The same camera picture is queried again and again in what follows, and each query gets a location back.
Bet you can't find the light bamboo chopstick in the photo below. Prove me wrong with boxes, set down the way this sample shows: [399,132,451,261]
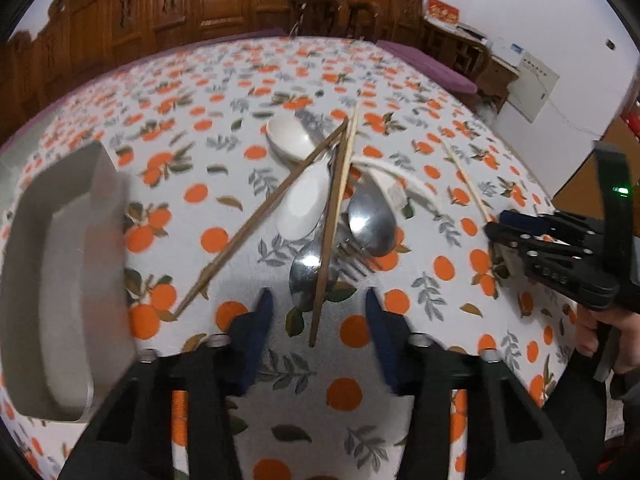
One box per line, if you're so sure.
[442,140,492,223]
[335,101,361,210]

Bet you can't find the dark wooden chopstick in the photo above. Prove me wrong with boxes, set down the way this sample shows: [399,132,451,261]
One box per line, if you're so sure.
[308,133,349,348]
[174,118,352,318]

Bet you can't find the white plastic fork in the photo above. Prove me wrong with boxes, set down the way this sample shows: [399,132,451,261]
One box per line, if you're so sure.
[352,155,442,214]

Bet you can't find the steel fork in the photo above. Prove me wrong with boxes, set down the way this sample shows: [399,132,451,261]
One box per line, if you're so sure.
[336,214,382,274]

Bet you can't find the metal rectangular tray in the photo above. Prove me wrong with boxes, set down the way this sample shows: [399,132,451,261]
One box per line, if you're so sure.
[1,142,137,422]

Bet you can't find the white plastic spoon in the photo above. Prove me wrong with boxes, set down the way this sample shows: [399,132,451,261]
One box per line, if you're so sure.
[276,156,331,240]

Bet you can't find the white ceramic soup spoon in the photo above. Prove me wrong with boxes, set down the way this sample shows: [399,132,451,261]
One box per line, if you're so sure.
[266,115,317,162]

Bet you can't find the person's right hand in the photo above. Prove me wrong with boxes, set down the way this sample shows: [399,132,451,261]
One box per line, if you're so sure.
[574,305,640,375]

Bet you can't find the wooden side table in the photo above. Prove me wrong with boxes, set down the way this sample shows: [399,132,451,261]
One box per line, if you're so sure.
[421,18,518,112]

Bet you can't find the purple armchair cushion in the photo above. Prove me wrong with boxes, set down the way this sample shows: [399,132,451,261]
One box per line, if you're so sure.
[376,40,477,94]

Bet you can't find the orange print tablecloth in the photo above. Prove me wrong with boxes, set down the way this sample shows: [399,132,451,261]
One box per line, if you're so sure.
[1,38,576,479]

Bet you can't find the red gift box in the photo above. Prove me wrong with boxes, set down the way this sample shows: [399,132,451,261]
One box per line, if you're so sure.
[426,0,460,26]

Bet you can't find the carved wooden armchair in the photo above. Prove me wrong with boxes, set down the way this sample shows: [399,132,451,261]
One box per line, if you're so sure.
[313,0,494,76]

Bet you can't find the carved wooden sofa bench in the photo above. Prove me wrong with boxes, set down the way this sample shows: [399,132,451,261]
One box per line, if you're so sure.
[0,0,352,146]

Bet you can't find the white wall panel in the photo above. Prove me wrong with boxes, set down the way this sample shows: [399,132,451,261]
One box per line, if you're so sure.
[508,51,560,124]

